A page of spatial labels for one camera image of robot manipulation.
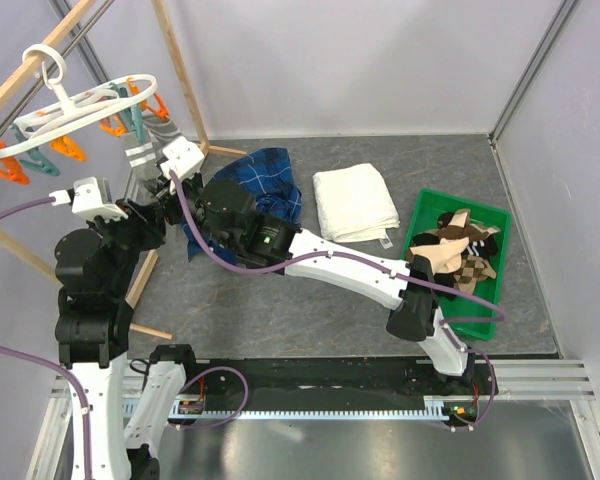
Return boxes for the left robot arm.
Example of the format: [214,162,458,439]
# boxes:
[54,200,200,479]

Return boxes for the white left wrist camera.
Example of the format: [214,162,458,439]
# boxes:
[49,176,128,222]

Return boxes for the blue plaid shirt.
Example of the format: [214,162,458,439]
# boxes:
[181,147,302,269]

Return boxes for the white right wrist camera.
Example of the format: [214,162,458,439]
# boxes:
[158,136,205,180]

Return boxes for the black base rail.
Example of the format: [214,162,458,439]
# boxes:
[149,348,498,417]

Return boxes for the wooden drying rack frame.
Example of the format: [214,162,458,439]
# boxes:
[0,0,249,341]

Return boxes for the grey white striped sock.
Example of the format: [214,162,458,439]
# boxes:
[121,130,161,191]

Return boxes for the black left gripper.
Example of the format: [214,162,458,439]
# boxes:
[86,194,167,294]

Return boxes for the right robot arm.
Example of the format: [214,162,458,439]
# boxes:
[155,169,474,394]

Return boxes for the white round sock hanger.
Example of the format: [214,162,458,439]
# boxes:
[0,44,158,159]

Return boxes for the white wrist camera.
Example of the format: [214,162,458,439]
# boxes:
[49,176,128,222]
[158,136,205,180]

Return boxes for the green plastic tray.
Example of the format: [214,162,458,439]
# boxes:
[402,189,512,341]

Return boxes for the white folded towel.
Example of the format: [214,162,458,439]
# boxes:
[313,163,400,243]

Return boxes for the brown cream striped sock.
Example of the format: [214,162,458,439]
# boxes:
[436,209,500,243]

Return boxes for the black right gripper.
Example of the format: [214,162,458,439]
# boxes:
[146,170,235,253]

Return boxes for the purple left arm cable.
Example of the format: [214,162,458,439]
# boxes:
[0,195,251,480]

